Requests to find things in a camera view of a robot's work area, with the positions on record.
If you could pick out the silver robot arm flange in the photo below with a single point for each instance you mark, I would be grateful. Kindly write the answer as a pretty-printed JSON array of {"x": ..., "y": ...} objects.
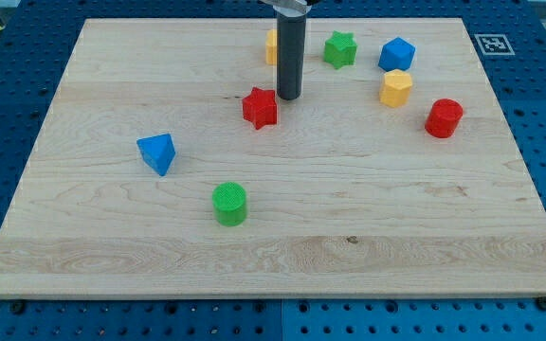
[{"x": 291, "y": 7}]

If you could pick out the green cylinder block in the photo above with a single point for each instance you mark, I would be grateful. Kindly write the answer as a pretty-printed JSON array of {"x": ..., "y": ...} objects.
[{"x": 229, "y": 204}]

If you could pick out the red star block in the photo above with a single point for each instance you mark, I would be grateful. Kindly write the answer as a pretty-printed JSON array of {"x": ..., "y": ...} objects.
[{"x": 260, "y": 108}]

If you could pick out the light wooden board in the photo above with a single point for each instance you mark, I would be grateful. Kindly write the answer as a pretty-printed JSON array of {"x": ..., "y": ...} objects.
[{"x": 346, "y": 196}]

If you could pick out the blue triangle block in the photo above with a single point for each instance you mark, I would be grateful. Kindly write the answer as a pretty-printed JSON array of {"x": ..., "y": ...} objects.
[{"x": 158, "y": 152}]

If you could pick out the yellow block behind rod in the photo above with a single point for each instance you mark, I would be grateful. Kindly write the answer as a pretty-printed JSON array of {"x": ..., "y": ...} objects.
[{"x": 271, "y": 47}]

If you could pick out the green star block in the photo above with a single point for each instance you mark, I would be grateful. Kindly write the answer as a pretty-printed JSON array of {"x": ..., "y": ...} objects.
[{"x": 340, "y": 49}]

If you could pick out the yellow pentagon block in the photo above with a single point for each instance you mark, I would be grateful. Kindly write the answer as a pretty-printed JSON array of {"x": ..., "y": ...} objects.
[{"x": 395, "y": 88}]

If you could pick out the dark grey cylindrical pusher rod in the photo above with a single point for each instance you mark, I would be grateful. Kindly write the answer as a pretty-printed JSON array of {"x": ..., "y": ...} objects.
[{"x": 290, "y": 55}]

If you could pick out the blue cube block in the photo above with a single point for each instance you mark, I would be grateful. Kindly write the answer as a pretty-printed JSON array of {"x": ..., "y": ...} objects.
[{"x": 396, "y": 54}]

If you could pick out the red cylinder block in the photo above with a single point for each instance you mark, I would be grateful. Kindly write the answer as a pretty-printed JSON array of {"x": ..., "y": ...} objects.
[{"x": 444, "y": 117}]

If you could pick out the white fiducial marker tag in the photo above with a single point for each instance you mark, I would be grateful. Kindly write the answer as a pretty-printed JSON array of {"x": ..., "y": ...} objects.
[{"x": 493, "y": 44}]

